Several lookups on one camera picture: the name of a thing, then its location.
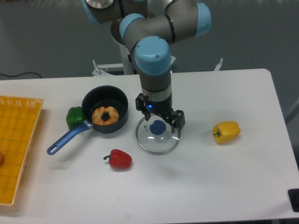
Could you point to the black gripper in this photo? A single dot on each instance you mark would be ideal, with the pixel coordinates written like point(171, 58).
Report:
point(176, 119)

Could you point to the yellow toy bell pepper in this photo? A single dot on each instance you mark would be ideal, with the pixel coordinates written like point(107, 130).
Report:
point(226, 131)

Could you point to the glass pot lid blue knob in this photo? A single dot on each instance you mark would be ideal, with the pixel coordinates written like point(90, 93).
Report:
point(155, 136)

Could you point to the glazed toy donut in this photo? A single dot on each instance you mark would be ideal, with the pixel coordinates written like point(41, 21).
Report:
point(105, 116)

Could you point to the black saucepan blue handle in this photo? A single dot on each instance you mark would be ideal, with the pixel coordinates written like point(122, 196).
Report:
point(100, 96)

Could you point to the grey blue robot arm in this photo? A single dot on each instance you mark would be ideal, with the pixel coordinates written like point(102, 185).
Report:
point(148, 41)

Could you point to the black device at table edge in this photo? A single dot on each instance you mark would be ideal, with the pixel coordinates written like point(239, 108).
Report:
point(294, 199)

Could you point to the red toy bell pepper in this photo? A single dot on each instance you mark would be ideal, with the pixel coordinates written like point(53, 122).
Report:
point(119, 159)

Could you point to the green toy bell pepper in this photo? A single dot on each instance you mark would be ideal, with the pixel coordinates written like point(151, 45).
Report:
point(74, 117)

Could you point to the yellow woven basket tray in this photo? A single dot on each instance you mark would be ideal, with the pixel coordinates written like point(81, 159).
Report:
point(18, 120)

